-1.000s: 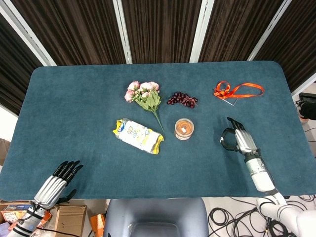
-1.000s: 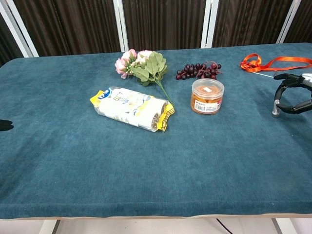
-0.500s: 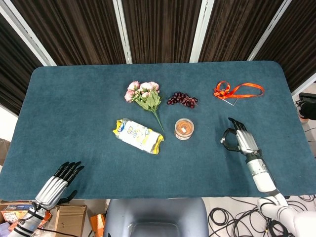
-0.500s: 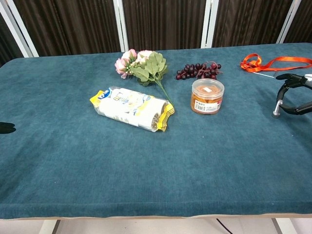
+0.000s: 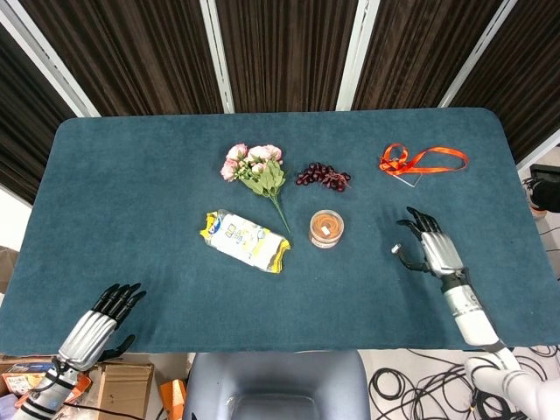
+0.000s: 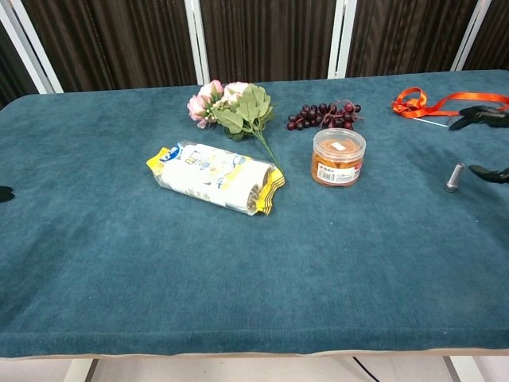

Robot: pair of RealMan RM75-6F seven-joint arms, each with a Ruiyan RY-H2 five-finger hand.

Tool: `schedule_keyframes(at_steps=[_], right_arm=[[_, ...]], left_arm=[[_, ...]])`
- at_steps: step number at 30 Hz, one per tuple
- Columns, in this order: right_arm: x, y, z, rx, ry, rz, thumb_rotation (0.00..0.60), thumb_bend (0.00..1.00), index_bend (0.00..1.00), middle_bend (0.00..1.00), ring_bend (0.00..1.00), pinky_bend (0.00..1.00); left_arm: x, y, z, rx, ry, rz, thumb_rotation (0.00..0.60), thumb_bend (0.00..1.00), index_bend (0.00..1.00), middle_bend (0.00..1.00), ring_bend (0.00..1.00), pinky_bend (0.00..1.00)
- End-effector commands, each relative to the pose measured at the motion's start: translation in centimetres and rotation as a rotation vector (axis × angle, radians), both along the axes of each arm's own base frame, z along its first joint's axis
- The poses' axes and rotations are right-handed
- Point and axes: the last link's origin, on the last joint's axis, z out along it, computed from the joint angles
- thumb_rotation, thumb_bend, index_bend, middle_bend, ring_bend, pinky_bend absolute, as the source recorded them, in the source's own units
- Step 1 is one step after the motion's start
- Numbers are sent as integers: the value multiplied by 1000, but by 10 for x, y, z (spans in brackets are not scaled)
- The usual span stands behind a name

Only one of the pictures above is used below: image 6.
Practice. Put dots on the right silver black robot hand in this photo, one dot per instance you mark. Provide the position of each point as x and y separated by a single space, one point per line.
477 115

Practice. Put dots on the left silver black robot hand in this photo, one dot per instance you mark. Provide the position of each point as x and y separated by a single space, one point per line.
5 194

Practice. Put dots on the small silver metal cylinder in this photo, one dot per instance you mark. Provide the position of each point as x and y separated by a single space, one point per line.
455 178

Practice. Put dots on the thin white stick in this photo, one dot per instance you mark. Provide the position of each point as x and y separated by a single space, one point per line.
431 122

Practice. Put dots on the orange ribbon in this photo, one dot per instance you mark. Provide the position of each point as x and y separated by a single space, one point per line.
415 104

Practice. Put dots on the dark brown screen panel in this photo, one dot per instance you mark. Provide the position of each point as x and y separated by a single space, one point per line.
12 67
119 40
270 40
405 32
493 32

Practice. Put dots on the clear plastic snack jar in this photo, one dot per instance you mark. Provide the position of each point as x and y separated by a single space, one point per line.
338 157

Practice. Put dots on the dark red grape bunch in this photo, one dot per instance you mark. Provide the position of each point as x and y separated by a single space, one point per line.
322 115

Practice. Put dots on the white table leg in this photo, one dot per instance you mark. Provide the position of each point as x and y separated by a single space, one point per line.
459 370
81 370

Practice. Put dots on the yellow white snack package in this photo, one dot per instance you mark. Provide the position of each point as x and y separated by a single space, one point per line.
216 175

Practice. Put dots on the pink artificial flower bouquet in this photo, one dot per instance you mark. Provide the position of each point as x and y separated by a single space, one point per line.
234 107

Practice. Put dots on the blue velvet tablecloth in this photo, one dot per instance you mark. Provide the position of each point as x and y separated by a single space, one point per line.
238 270

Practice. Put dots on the white screen frame post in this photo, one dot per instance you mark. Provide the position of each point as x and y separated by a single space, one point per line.
197 40
32 47
341 40
471 32

